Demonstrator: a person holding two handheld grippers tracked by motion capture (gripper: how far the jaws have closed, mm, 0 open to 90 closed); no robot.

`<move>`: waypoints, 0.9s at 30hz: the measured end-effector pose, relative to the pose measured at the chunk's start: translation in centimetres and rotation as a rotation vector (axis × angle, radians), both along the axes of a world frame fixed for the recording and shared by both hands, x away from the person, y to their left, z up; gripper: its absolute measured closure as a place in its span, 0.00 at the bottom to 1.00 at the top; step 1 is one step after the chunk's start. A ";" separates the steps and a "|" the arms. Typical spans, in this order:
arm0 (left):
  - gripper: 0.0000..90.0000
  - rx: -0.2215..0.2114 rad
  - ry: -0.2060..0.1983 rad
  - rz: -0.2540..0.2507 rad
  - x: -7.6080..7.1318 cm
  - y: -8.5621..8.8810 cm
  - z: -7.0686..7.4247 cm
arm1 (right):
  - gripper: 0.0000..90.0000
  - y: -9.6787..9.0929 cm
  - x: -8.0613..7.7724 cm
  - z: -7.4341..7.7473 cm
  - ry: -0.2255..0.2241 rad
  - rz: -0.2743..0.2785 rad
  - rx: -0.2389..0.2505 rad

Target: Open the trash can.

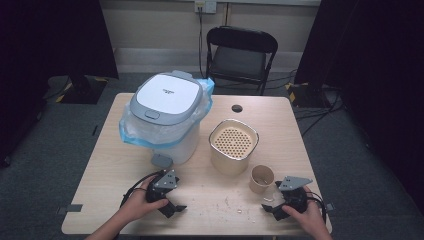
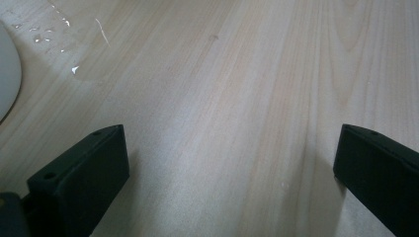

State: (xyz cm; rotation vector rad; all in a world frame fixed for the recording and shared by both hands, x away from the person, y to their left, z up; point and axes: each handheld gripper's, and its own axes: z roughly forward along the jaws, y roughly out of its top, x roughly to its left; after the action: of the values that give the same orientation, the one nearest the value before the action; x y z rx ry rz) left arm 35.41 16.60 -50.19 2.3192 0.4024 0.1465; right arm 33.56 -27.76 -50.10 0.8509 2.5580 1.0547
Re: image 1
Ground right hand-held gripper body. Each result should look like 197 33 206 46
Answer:
274 175 314 214

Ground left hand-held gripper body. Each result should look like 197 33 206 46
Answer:
145 168 180 204

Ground brown paper cup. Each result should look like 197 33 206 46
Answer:
248 164 276 195

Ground person's left hand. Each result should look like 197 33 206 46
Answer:
119 175 170 225

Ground person's right hand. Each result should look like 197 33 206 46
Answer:
281 185 330 236

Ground small clear plastic piece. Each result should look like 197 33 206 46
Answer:
263 186 285 204

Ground scattered crumbs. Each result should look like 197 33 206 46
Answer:
199 189 258 225

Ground beige bucket with perforated strainer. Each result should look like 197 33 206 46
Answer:
208 118 261 177

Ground white pedal trash can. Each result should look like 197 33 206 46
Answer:
129 69 205 169

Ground black stand base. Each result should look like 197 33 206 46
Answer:
59 74 108 105
287 81 336 108

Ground black folding chair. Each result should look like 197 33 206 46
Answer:
205 25 280 97

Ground right hand-held gripper cable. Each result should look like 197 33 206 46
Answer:
306 192 328 224

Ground black floor cable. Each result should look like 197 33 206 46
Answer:
294 91 344 137

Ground black wall cable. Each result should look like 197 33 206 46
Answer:
198 6 207 78

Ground white wall socket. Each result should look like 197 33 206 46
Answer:
194 0 218 15

